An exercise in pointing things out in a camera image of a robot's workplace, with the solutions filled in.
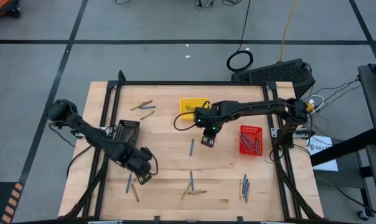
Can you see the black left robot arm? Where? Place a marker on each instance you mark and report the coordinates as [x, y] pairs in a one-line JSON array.
[[91, 133]]

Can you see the yellow plastic basket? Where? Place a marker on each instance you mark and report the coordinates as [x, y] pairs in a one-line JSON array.
[[186, 102]]

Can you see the black computer tower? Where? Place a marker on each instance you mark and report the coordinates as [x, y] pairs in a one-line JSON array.
[[275, 74]]

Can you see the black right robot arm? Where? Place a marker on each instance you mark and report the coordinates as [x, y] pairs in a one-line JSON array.
[[253, 107]]

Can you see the far left yellow crayon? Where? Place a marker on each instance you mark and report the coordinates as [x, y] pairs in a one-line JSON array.
[[147, 115]]

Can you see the black plastic basket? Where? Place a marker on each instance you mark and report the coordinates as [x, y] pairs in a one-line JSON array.
[[130, 126]]

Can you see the red plastic basket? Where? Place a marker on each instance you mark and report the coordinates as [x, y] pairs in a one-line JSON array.
[[251, 129]]

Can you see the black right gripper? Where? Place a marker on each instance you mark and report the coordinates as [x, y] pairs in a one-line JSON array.
[[211, 130]]

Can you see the yellow crayon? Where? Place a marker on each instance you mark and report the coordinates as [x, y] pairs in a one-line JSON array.
[[240, 188], [147, 115]]

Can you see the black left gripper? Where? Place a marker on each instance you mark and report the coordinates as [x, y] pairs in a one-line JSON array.
[[138, 160]]

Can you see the black metal table frame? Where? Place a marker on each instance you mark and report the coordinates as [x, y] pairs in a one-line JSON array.
[[191, 83]]

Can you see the black table beam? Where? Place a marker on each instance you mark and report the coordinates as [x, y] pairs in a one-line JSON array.
[[356, 141]]

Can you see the yellow plug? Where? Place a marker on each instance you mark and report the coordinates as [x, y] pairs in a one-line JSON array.
[[309, 107]]

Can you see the white paper sign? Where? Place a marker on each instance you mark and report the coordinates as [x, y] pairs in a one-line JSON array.
[[318, 148]]

